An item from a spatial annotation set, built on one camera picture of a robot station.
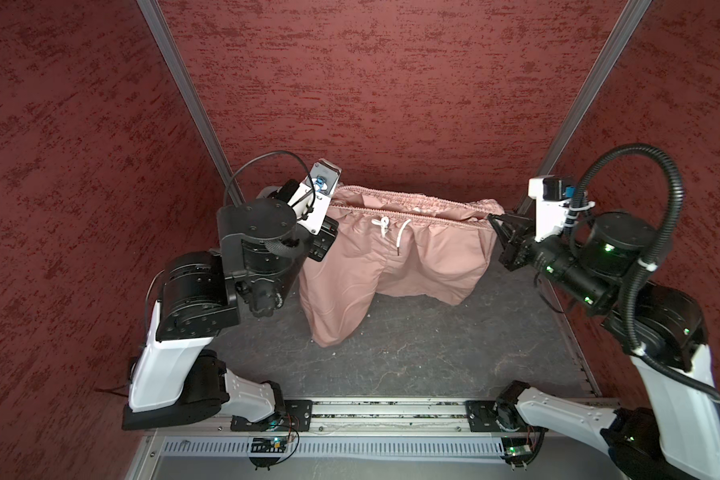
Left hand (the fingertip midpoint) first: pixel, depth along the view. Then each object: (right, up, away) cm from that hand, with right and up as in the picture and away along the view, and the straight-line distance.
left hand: (311, 202), depth 47 cm
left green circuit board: (-14, -56, +23) cm, 62 cm away
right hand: (+31, -3, +4) cm, 31 cm away
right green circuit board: (+45, -57, +24) cm, 77 cm away
